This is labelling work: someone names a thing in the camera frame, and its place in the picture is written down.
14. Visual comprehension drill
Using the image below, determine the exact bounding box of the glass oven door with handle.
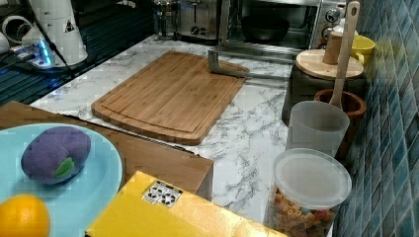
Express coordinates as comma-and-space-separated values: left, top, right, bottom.
207, 41, 304, 81

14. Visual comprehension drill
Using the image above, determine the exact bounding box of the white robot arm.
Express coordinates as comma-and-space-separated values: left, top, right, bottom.
2, 0, 88, 70

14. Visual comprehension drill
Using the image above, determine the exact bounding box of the dark pan inside oven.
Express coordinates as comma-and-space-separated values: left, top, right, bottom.
241, 15, 290, 41

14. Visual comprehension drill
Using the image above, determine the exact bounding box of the stainless steel toaster oven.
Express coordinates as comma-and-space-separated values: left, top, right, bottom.
218, 0, 347, 50

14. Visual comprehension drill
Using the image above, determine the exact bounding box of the bamboo cutting board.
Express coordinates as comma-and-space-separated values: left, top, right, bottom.
91, 51, 245, 145

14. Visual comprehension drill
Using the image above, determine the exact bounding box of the silver two-slot toaster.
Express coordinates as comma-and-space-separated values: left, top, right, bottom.
176, 0, 220, 40

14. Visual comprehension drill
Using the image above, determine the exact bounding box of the frosted plastic cup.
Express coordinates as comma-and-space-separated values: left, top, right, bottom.
286, 101, 350, 157

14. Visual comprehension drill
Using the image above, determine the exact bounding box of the yellow cereal box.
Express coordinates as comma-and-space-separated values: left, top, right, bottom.
86, 172, 287, 237

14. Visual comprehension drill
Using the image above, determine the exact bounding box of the glass french press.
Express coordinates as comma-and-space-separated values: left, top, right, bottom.
152, 0, 178, 40

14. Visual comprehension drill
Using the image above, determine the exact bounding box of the dark canister with wooden lid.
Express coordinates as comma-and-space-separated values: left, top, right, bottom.
282, 32, 366, 124

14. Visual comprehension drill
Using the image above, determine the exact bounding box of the pasta container with clear lid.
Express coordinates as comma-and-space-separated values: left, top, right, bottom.
264, 148, 352, 237

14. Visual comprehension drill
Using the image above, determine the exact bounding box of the purple plush eggplant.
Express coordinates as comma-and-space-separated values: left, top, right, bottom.
21, 126, 92, 185

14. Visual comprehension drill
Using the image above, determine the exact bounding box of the light blue plate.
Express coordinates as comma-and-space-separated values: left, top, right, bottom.
0, 123, 123, 237

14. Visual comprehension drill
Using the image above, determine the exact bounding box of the yellow mug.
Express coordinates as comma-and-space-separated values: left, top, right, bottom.
351, 35, 376, 66

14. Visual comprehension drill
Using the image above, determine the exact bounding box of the wooden spoon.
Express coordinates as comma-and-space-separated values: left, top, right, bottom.
329, 1, 361, 109

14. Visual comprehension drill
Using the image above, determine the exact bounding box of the orange toy fruit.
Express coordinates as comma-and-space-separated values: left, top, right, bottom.
0, 195, 50, 237

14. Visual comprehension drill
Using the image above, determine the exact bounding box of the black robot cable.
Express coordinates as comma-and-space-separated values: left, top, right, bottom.
23, 0, 77, 78

